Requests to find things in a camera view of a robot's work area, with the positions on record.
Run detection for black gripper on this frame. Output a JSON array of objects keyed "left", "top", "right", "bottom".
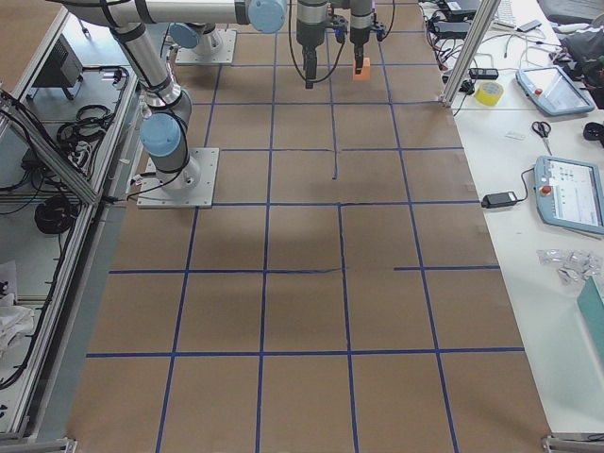
[
  {"left": 331, "top": 0, "right": 388, "bottom": 74},
  {"left": 296, "top": 0, "right": 327, "bottom": 89}
]

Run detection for orange foam cube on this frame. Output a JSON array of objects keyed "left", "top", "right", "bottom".
[{"left": 353, "top": 57, "right": 371, "bottom": 82}]

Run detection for yellow tape roll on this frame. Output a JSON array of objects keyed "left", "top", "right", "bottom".
[{"left": 475, "top": 81, "right": 504, "bottom": 107}]

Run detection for upper teach pendant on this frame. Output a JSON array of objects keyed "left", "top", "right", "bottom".
[{"left": 515, "top": 66, "right": 595, "bottom": 116}]

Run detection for teach pendant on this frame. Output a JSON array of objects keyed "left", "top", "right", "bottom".
[
  {"left": 515, "top": 66, "right": 595, "bottom": 116},
  {"left": 533, "top": 156, "right": 603, "bottom": 235}
]

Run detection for black power adapter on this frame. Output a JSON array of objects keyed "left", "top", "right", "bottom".
[{"left": 480, "top": 192, "right": 519, "bottom": 209}]

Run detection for lower teach pendant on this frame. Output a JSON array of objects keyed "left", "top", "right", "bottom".
[{"left": 533, "top": 156, "right": 603, "bottom": 235}]

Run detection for plastic bags of parts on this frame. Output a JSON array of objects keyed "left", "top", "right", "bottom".
[{"left": 536, "top": 249, "right": 603, "bottom": 285}]

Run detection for teal book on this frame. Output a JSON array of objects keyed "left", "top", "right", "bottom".
[{"left": 577, "top": 277, "right": 604, "bottom": 362}]

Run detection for white crumpled cloth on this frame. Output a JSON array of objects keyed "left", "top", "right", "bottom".
[{"left": 1, "top": 260, "right": 35, "bottom": 356}]

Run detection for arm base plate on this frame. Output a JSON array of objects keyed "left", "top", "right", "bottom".
[
  {"left": 174, "top": 29, "right": 237, "bottom": 66},
  {"left": 137, "top": 148, "right": 220, "bottom": 209}
]

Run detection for aluminium frame post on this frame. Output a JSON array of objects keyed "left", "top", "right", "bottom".
[{"left": 441, "top": 0, "right": 500, "bottom": 107}]

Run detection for black handled scissors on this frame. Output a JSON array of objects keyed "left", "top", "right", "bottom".
[{"left": 531, "top": 121, "right": 552, "bottom": 156}]

